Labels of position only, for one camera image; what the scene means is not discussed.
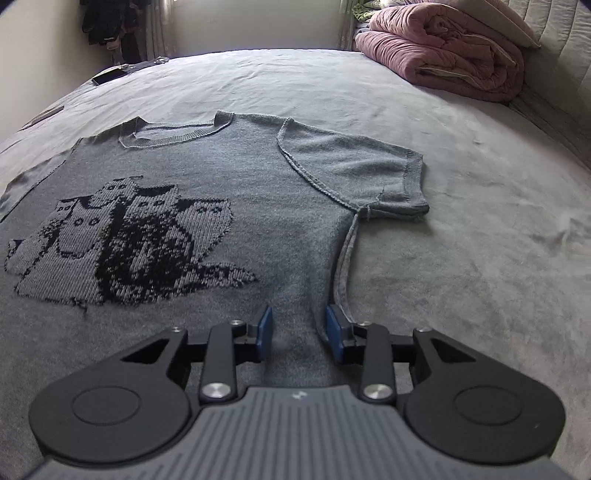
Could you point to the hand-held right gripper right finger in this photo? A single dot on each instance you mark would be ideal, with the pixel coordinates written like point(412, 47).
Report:
point(334, 337)

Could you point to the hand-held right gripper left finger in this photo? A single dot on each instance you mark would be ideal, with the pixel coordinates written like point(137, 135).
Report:
point(265, 330)

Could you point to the grey knit cat-print sweater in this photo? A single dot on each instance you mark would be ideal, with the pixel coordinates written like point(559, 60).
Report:
point(277, 184)

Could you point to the dark hanging clothes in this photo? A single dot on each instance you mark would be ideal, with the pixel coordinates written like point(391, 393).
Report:
point(106, 18)

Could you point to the grey bed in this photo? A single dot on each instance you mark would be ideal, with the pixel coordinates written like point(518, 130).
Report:
point(461, 184)

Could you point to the black smartphone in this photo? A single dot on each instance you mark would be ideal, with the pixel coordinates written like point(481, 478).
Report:
point(108, 76)

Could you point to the dark flat card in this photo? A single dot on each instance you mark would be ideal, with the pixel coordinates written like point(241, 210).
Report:
point(44, 116)

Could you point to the pink folded quilt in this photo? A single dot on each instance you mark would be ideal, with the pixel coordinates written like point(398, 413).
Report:
point(438, 46)

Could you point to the grey patterned curtain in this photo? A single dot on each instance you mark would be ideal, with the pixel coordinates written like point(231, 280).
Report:
point(346, 23)
point(159, 27)

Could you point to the floral patterned bedding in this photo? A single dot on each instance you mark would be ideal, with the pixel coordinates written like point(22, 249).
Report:
point(364, 9)

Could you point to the pink and grey pillow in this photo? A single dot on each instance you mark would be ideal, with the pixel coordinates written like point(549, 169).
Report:
point(498, 18)

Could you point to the grey quilted headboard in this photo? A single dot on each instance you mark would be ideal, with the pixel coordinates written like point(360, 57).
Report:
point(563, 55)

